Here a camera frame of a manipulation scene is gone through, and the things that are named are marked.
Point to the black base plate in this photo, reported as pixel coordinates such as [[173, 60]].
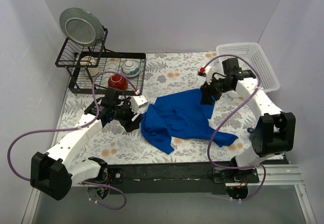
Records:
[[194, 177]]

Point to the grey green plate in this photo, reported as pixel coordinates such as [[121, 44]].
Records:
[[81, 26]]

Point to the aluminium frame rail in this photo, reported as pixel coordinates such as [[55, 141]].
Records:
[[282, 199]]

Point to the dark blue mug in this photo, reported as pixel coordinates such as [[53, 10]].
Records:
[[250, 130]]

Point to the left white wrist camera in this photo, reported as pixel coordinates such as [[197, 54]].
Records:
[[138, 102]]

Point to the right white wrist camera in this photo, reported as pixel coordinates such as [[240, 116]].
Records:
[[206, 72]]

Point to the blue printed t shirt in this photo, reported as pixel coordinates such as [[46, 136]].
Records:
[[179, 115]]

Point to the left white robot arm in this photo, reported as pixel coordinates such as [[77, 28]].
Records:
[[52, 172]]

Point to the white plastic basket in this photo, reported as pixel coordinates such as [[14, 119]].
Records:
[[254, 54]]

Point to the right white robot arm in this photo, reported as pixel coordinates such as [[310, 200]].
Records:
[[275, 129]]

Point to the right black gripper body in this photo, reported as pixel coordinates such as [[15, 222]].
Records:
[[210, 90]]

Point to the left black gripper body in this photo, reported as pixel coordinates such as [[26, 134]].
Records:
[[129, 118]]

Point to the white blue patterned bowl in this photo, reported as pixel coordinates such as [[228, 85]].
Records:
[[130, 68]]

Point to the black wire dish rack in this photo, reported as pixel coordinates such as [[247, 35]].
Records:
[[107, 60]]

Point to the cream mug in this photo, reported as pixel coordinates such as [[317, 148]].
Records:
[[90, 66]]

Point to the red bowl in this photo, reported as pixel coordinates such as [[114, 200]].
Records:
[[118, 82]]

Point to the floral table mat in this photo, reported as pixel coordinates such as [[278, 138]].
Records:
[[167, 74]]

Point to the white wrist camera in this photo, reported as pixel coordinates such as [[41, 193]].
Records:
[[206, 72], [138, 102]]

